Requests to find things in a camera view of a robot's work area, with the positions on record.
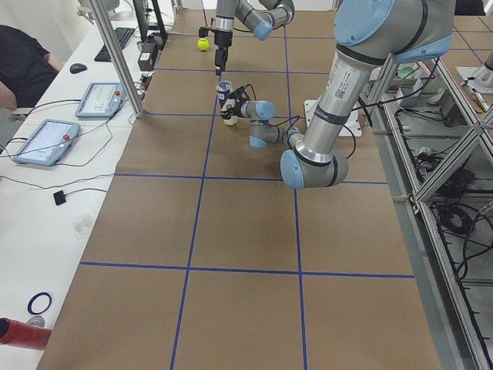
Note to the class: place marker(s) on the far blue teach pendant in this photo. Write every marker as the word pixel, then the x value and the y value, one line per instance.
pixel 101 100

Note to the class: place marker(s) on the aluminium side frame rack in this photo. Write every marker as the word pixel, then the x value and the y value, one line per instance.
pixel 437 136

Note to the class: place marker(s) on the small black square pad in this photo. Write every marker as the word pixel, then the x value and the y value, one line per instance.
pixel 59 197

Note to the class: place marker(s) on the aluminium frame post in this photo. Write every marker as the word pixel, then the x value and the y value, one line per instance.
pixel 108 35

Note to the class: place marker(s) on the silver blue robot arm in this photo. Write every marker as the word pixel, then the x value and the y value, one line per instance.
pixel 367 32
pixel 261 24

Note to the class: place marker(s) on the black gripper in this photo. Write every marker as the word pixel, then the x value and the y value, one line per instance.
pixel 237 109
pixel 221 40

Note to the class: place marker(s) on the clear tennis ball can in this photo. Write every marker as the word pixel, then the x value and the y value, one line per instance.
pixel 223 92

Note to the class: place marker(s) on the black computer mouse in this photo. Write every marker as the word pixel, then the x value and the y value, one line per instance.
pixel 76 68

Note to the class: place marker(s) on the near blue teach pendant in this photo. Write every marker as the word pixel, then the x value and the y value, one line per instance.
pixel 48 144

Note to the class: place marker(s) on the yellow tennis ball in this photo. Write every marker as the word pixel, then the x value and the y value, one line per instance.
pixel 203 44
pixel 231 121

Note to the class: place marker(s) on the black rectangular box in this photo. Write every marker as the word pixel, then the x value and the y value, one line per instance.
pixel 147 56

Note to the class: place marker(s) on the blue teach pendant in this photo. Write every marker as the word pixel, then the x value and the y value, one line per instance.
pixel 101 100
pixel 48 144

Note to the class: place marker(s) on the red cylinder bottle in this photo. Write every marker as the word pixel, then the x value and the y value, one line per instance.
pixel 22 335

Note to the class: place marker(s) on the black monitor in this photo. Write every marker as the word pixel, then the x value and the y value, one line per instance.
pixel 142 11

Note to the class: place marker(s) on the seated person in black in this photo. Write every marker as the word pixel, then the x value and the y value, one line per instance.
pixel 27 69

